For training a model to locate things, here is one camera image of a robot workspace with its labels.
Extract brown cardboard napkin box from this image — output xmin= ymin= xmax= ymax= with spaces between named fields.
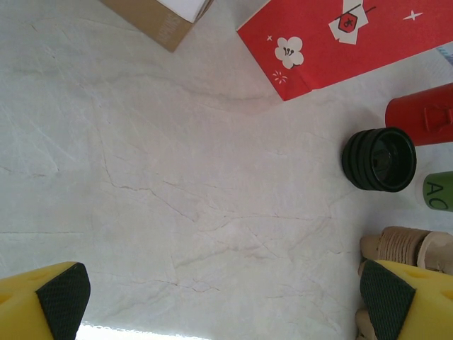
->
xmin=101 ymin=0 xmax=215 ymax=53

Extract black plastic cup lid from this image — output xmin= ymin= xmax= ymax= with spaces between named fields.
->
xmin=355 ymin=130 xmax=374 ymax=191
xmin=341 ymin=136 xmax=358 ymax=185
xmin=348 ymin=132 xmax=365 ymax=188
xmin=364 ymin=126 xmax=418 ymax=193

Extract red stick holder cup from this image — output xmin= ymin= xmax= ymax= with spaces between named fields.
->
xmin=384 ymin=83 xmax=453 ymax=147

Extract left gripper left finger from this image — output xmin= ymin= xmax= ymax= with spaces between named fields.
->
xmin=0 ymin=261 xmax=91 ymax=340

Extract stack of paper cups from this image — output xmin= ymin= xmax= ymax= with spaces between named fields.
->
xmin=418 ymin=171 xmax=453 ymax=213

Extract red white paper gift bag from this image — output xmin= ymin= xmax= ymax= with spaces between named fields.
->
xmin=236 ymin=0 xmax=453 ymax=103

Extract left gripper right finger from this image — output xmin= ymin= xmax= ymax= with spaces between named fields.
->
xmin=359 ymin=259 xmax=453 ymax=340

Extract brown pulp cup carrier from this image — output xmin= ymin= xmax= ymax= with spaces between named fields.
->
xmin=417 ymin=229 xmax=453 ymax=276
xmin=355 ymin=226 xmax=453 ymax=340

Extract white paper napkin stack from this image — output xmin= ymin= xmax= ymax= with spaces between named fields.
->
xmin=155 ymin=0 xmax=206 ymax=23

